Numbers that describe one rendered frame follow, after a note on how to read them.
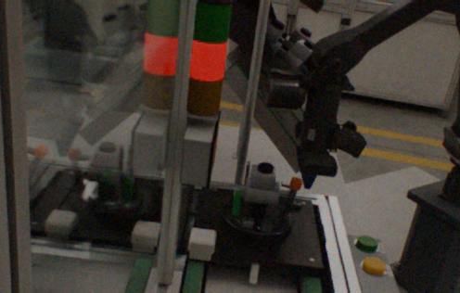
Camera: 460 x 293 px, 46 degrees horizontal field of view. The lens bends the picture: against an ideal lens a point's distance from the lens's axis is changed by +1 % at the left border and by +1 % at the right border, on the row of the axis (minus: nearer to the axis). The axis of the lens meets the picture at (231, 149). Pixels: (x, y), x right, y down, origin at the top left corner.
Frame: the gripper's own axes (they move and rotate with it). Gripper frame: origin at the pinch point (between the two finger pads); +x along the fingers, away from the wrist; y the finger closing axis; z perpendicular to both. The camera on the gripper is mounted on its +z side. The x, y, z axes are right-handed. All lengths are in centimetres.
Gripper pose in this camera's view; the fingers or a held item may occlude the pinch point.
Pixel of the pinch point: (310, 171)
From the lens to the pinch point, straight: 101.7
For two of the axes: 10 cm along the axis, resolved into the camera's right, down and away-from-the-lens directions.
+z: 9.9, 1.1, -0.1
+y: 0.6, -4.1, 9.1
